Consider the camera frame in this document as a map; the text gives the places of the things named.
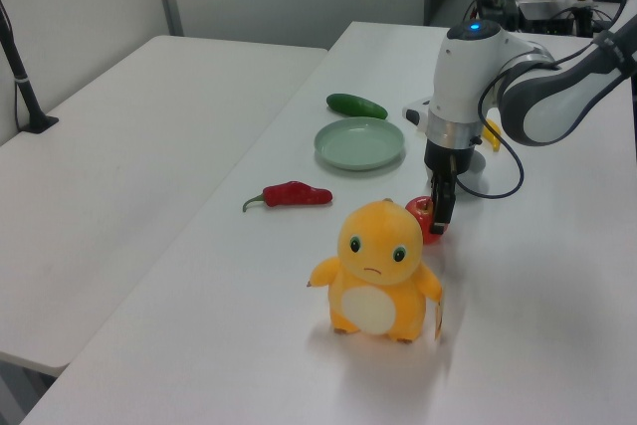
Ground black camera pole with base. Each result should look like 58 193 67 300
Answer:
0 0 60 134

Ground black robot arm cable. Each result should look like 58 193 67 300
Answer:
454 0 637 199

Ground orange plush dinosaur toy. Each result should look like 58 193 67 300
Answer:
307 197 445 345

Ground black desktop device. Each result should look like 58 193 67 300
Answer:
476 0 520 24

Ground yellow banana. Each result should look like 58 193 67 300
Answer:
481 117 504 153

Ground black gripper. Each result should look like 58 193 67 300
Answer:
423 138 475 237

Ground white side table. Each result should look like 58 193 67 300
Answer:
0 35 329 377

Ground green cucumber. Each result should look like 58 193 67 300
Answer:
325 93 389 120

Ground red apple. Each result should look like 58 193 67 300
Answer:
404 195 451 247

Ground black electronics box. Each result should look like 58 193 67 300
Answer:
517 0 574 36

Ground red chili pepper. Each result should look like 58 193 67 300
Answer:
242 179 333 213

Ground pale green plate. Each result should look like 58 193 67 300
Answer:
314 116 407 172

